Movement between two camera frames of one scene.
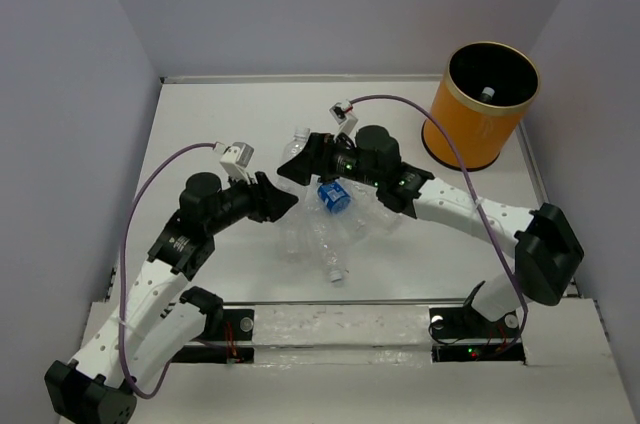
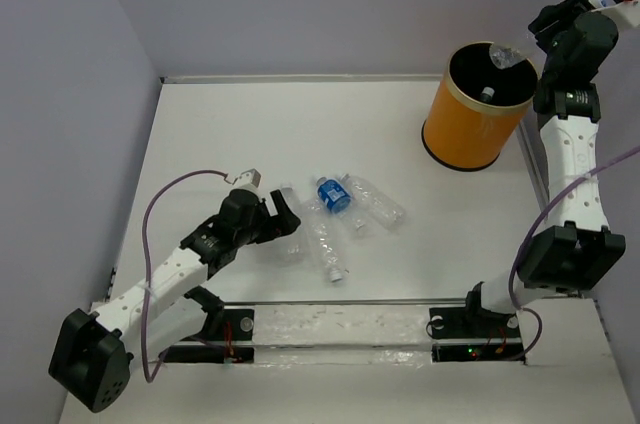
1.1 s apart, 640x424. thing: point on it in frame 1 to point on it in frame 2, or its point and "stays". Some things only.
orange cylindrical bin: [484, 94] stays
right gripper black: [316, 159] to [564, 12]
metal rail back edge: [206, 79] stays
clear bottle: [487, 94] stays
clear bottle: [364, 199] stays
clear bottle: [296, 144] to [505, 56]
